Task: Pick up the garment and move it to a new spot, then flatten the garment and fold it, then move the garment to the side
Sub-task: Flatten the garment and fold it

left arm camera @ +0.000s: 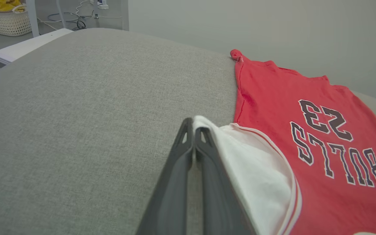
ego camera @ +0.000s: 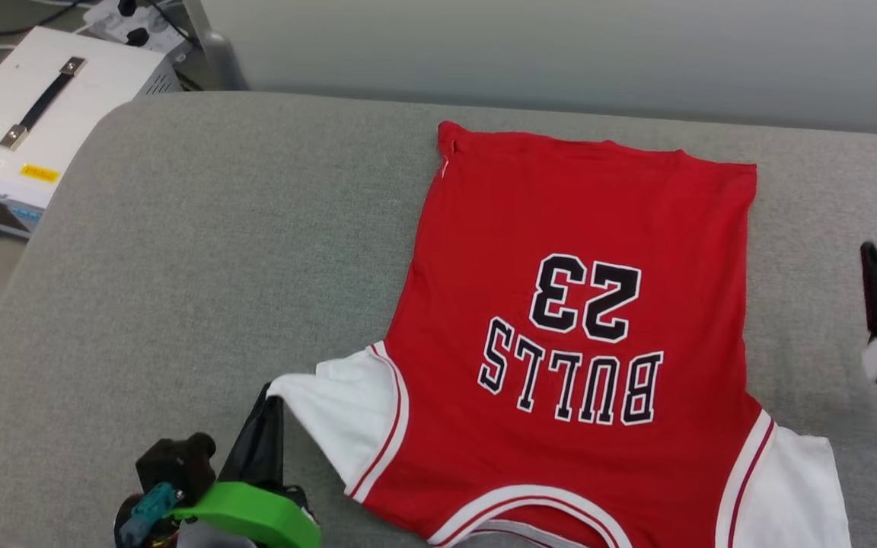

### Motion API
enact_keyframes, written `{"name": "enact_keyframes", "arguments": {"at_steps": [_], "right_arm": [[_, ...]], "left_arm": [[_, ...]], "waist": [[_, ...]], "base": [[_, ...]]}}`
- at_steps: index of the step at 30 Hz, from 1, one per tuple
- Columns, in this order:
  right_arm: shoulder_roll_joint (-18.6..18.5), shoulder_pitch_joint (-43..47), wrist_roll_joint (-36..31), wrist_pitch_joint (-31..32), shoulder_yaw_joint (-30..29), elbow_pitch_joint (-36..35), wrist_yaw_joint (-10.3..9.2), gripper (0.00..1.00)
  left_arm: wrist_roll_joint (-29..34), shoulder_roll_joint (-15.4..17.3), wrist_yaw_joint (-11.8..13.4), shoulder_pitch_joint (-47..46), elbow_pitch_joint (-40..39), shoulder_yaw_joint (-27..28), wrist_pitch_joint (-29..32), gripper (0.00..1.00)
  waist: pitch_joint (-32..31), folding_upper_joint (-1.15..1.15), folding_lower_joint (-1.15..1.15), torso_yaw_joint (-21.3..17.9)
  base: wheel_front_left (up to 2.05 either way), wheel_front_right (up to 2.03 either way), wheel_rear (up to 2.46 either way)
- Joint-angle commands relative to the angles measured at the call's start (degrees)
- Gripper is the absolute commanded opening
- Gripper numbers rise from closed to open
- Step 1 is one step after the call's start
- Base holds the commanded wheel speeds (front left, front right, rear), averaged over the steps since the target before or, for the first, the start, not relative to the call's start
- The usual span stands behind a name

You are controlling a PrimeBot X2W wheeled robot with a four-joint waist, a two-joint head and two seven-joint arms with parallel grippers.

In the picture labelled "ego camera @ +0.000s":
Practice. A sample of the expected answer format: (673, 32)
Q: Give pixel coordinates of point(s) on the red white basketball jersey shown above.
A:
(575, 342)

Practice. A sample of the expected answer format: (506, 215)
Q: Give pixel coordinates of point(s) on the grey metal partition foot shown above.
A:
(221, 61)

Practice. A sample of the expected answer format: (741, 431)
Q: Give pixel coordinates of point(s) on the white partition panel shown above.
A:
(560, 53)

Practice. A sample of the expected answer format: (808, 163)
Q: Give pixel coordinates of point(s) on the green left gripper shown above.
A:
(256, 514)

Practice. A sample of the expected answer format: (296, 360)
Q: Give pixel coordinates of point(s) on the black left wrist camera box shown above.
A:
(176, 464)

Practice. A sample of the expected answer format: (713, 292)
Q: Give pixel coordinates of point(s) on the white power strip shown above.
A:
(138, 27)

